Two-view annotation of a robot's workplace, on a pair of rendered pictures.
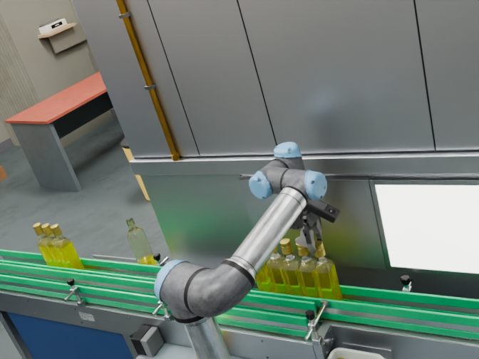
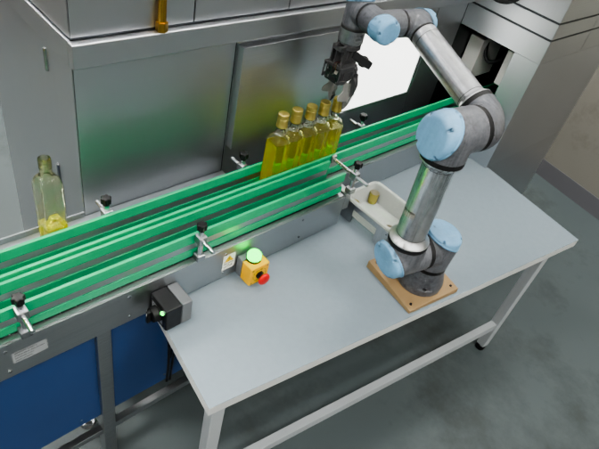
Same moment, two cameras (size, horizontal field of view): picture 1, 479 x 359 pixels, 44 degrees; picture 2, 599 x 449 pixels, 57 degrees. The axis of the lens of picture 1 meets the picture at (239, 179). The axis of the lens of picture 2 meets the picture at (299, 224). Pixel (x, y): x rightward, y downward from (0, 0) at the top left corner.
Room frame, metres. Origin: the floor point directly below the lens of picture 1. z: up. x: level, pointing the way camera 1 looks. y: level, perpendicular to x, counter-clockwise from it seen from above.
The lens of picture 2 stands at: (1.49, 1.43, 1.99)
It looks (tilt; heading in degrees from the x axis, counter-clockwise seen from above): 41 degrees down; 273
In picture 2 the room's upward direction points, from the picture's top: 15 degrees clockwise
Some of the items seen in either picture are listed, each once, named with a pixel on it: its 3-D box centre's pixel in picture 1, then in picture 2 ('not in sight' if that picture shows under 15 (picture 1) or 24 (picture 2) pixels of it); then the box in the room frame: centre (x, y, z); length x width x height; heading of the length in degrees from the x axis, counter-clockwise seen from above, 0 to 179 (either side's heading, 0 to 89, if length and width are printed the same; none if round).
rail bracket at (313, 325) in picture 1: (316, 322); (348, 173); (1.45, -0.10, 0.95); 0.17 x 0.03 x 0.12; 144
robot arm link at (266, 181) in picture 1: (273, 180); (382, 24); (1.48, -0.09, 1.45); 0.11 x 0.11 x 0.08; 40
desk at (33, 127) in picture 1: (98, 122); not in sight; (6.23, 1.29, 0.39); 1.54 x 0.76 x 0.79; 136
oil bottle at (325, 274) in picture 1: (328, 287); (326, 143); (1.55, -0.17, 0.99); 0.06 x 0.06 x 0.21; 54
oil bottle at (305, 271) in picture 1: (312, 285); (314, 147); (1.58, -0.13, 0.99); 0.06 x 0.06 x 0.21; 54
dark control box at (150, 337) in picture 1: (147, 340); (170, 306); (1.81, 0.52, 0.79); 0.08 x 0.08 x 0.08; 54
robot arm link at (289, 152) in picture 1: (289, 162); (359, 9); (1.56, -0.15, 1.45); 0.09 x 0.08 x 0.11; 130
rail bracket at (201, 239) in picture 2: (160, 310); (205, 247); (1.76, 0.41, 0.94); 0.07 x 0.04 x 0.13; 144
